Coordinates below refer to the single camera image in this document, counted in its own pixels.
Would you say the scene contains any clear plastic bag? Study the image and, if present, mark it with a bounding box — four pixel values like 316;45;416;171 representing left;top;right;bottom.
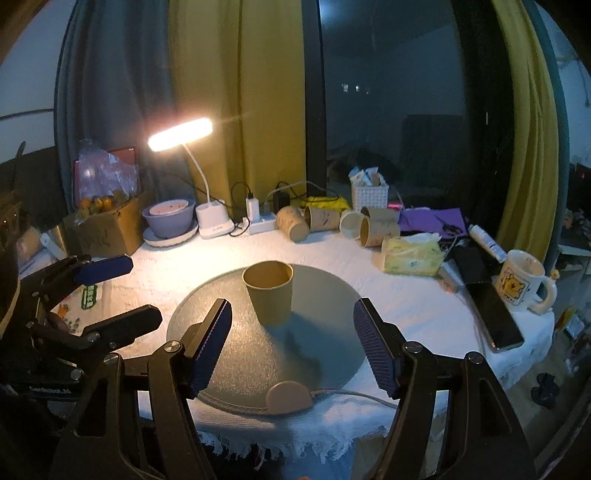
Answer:
74;138;141;208

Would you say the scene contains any white controller cable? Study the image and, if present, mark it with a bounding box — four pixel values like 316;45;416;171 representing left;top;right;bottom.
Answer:
311;388;400;409

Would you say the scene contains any cardboard box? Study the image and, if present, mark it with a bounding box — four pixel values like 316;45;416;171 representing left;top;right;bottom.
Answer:
62;191;151;259

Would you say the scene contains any black window frame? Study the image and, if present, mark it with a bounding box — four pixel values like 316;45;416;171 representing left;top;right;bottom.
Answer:
301;0;329;195

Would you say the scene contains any white desk lamp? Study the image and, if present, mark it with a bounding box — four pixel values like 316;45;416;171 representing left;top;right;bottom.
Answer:
147;117;237;239

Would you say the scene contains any black wallet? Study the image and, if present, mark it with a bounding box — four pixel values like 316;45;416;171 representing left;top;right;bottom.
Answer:
445;244;502;287

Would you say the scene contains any pile of oranges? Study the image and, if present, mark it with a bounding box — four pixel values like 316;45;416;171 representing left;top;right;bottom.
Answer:
76;194;130;217

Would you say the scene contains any beige mat controller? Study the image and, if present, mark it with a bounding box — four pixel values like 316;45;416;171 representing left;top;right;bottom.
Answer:
266;381;315;415

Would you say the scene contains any brown paper cup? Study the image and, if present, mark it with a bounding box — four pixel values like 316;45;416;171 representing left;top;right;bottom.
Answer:
276;205;309;243
361;206;400;225
242;261;294;328
359;217;402;248
303;206;343;233

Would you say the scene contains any white plate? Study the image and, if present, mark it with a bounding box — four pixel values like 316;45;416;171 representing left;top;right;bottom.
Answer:
142;222;200;248

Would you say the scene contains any white tablecloth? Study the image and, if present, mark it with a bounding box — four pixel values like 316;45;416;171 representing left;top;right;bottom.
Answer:
18;224;556;464

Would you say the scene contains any white power strip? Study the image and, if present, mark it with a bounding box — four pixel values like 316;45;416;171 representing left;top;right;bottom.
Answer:
236;215;280;236

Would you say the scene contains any round grey heating mat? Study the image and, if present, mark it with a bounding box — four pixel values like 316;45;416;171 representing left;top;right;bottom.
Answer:
166;264;376;409

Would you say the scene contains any black smartphone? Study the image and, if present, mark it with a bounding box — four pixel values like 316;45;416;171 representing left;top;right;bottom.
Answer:
464;281;526;352

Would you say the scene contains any yellow tissue pack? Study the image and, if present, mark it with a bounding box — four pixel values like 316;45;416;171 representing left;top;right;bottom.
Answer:
381;232;444;277

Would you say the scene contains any yellow curtain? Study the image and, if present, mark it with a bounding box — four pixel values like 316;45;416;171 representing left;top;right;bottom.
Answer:
167;0;315;208
489;0;561;273

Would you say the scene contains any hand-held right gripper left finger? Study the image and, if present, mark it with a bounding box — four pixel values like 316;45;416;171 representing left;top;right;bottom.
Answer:
48;298;233;480

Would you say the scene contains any white plastic basket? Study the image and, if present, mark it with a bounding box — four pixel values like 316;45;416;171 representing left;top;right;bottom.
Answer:
351;178;390;212

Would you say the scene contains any grey curtain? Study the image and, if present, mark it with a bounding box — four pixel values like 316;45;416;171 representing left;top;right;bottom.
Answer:
54;0;195;213

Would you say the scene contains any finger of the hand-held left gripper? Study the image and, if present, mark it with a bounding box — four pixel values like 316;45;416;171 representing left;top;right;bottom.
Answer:
55;304;163;355
18;254;134;315

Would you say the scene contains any white tube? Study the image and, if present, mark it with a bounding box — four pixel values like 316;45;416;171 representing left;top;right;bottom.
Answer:
467;224;508;264

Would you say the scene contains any purple cloth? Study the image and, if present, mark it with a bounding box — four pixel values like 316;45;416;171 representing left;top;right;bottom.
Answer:
397;207;468;241

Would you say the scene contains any purple bowl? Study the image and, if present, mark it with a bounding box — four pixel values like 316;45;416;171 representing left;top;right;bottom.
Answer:
141;199;197;237

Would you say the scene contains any yellow cloth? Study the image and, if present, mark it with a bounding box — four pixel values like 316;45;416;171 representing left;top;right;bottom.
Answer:
300;196;352;213

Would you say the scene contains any white lying cup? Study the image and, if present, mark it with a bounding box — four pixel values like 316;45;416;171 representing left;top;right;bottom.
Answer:
339;211;366;240

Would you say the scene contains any white mug yellow print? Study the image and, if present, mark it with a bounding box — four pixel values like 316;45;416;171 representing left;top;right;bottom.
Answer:
497;250;558;315

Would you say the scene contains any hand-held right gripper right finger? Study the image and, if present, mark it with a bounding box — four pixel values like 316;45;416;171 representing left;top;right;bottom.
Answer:
353;298;537;480

